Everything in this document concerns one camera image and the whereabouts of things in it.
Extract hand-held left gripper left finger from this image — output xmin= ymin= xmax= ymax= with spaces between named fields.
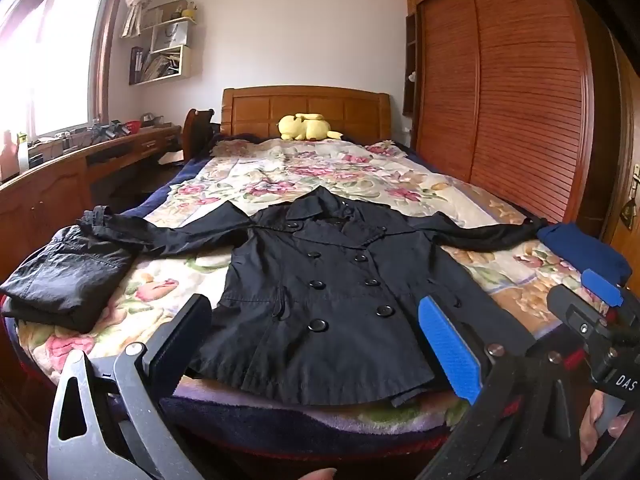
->
xmin=47 ymin=294 xmax=213 ymax=480

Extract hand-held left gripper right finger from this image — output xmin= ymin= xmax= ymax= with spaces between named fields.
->
xmin=419 ymin=296 xmax=596 ymax=480

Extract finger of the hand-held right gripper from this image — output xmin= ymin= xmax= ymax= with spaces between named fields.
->
xmin=546 ymin=285 xmax=613 ymax=343
xmin=581 ymin=269 xmax=624 ymax=307

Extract black trench coat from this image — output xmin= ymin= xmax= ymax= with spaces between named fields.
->
xmin=80 ymin=186 xmax=548 ymax=408

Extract person's right hand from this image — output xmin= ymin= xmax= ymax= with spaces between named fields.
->
xmin=582 ymin=390 xmax=632 ymax=466

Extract person's left hand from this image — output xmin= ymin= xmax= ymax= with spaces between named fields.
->
xmin=279 ymin=467 xmax=337 ymax=480

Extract folded blue garment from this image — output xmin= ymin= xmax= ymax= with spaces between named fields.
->
xmin=537 ymin=221 xmax=632 ymax=286

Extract folded black jacket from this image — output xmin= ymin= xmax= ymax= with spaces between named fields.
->
xmin=0 ymin=225 xmax=136 ymax=333

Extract wooden door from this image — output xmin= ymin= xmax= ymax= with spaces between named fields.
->
xmin=600 ymin=35 xmax=640 ymax=271

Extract floral blanket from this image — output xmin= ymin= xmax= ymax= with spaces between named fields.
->
xmin=15 ymin=137 xmax=586 ymax=436

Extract wooden desk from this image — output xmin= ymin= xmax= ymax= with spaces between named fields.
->
xmin=0 ymin=122 xmax=183 ymax=281

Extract dark wooden chair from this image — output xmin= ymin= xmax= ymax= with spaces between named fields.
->
xmin=181 ymin=108 xmax=221 ymax=161

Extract black clamp tool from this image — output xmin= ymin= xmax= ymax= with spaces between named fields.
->
xmin=92 ymin=120 xmax=127 ymax=144

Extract wooden slatted wardrobe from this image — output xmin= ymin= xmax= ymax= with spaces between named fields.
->
xmin=402 ymin=0 xmax=616 ymax=226

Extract wooden bed headboard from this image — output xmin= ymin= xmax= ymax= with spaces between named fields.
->
xmin=220 ymin=86 xmax=396 ymax=146

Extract yellow plush toy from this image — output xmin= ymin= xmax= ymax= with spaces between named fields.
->
xmin=278 ymin=113 xmax=344 ymax=142

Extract black binders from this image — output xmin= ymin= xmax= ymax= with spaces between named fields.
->
xmin=129 ymin=46 xmax=146 ymax=85

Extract white paper bag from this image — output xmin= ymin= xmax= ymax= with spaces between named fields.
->
xmin=151 ymin=22 xmax=190 ymax=53

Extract window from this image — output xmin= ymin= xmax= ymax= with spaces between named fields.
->
xmin=0 ymin=0 xmax=116 ymax=136

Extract white wall shelf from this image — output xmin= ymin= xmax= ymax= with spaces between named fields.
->
xmin=120 ymin=0 xmax=198 ymax=86

